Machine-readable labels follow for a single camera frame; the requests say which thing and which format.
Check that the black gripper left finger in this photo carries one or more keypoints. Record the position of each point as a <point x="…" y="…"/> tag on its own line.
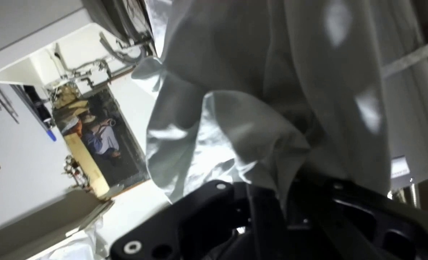
<point x="190" y="226"/>

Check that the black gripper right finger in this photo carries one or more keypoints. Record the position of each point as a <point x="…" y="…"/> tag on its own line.
<point x="367" y="226"/>

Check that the white cloth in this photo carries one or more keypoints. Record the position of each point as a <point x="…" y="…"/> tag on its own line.
<point x="272" y="96"/>

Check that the blue tipped pole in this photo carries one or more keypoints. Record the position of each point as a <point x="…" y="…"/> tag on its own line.
<point x="51" y="135"/>

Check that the white utility sink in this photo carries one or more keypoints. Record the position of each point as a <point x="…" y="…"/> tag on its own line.
<point x="26" y="34"/>

